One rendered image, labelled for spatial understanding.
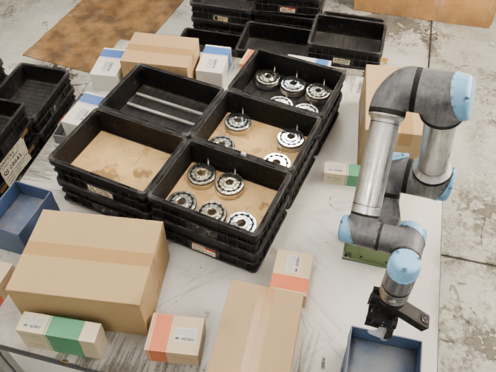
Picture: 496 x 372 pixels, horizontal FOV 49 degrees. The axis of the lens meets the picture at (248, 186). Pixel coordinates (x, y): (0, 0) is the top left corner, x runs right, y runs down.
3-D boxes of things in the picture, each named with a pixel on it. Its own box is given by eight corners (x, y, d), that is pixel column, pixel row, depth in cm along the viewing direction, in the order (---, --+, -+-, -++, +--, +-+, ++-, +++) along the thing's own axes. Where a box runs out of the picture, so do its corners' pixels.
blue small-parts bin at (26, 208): (21, 193, 199) (15, 180, 193) (57, 203, 196) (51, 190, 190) (-13, 235, 186) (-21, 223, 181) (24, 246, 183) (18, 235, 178)
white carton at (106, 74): (108, 63, 260) (104, 47, 254) (132, 66, 259) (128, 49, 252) (94, 89, 248) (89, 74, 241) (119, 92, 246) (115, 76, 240)
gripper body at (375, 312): (367, 303, 153) (375, 278, 144) (397, 311, 152) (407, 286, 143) (363, 327, 148) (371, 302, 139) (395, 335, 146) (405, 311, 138)
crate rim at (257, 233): (292, 176, 186) (293, 171, 184) (257, 242, 168) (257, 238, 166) (189, 142, 197) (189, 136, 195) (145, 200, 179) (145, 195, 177)
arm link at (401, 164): (367, 185, 186) (375, 146, 185) (407, 194, 182) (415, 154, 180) (362, 187, 175) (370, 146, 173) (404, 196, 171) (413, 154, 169)
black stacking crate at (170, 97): (226, 111, 222) (225, 89, 213) (191, 159, 204) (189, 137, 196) (142, 85, 232) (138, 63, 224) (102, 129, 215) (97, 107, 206)
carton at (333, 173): (384, 178, 213) (387, 167, 208) (384, 190, 209) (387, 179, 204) (322, 171, 215) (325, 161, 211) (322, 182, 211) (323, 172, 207)
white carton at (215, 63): (207, 60, 262) (206, 44, 255) (231, 63, 261) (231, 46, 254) (196, 86, 249) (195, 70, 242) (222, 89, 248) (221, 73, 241)
